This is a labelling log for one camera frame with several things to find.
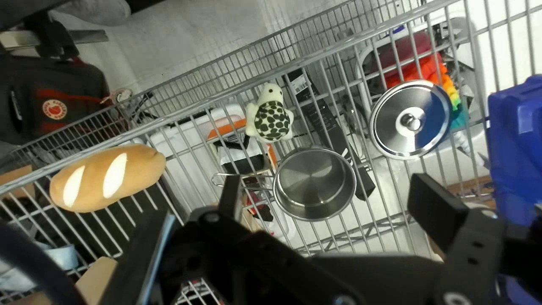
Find silver pan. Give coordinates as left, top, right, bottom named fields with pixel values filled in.
left=211, top=146, right=357, bottom=222

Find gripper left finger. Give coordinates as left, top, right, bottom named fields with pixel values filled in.
left=100, top=175, right=365, bottom=305

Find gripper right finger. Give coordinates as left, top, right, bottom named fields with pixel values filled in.
left=408, top=172, right=542, bottom=305

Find black bag with red patch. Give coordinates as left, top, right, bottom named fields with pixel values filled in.
left=0, top=54, right=111, bottom=145

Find cardboard box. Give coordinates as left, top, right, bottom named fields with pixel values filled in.
left=75, top=256, right=119, bottom=305

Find plush bread loaf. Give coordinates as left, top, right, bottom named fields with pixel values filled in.
left=49, top=143, right=167, bottom=213

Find silver wire shelf rack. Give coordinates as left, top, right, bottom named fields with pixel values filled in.
left=0, top=0, right=542, bottom=305

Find silver lid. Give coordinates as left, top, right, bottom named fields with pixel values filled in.
left=369, top=79, right=453, bottom=161

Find black package with barcode label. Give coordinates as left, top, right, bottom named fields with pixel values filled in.
left=283, top=69, right=377, bottom=201

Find blue plastic container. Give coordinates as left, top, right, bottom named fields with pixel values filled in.
left=486, top=74, right=542, bottom=305

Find white box with orange lid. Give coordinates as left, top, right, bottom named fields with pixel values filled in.
left=147, top=105, right=297, bottom=246

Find white green plush turtle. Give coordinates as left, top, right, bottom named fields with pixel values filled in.
left=245, top=82, right=295, bottom=143

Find rainbow coloured toy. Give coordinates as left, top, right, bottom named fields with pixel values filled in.
left=384, top=53, right=463, bottom=129

